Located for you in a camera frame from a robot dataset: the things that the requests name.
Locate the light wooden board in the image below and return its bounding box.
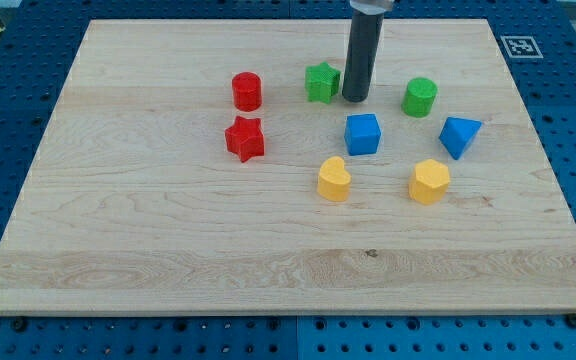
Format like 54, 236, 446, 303
0, 19, 576, 317

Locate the white fiducial marker tag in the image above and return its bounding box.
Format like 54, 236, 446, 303
501, 35, 543, 59

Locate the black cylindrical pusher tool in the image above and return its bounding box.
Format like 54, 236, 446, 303
342, 10, 384, 103

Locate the blue cube block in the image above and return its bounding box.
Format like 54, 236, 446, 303
344, 114, 381, 156

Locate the red cylinder block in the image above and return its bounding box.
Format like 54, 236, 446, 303
231, 72, 262, 112

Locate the green cylinder block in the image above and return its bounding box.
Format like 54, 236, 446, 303
401, 77, 438, 118

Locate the red star block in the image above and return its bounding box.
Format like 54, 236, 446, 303
224, 116, 265, 163

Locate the yellow hexagon block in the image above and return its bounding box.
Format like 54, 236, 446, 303
408, 159, 451, 205

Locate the yellow heart block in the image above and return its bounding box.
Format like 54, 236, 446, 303
317, 156, 352, 202

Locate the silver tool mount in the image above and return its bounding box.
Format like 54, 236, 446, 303
349, 0, 394, 15

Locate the blue triangular prism block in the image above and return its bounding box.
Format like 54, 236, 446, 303
439, 117, 482, 160

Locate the green star block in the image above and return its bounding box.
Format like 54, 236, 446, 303
305, 62, 341, 104

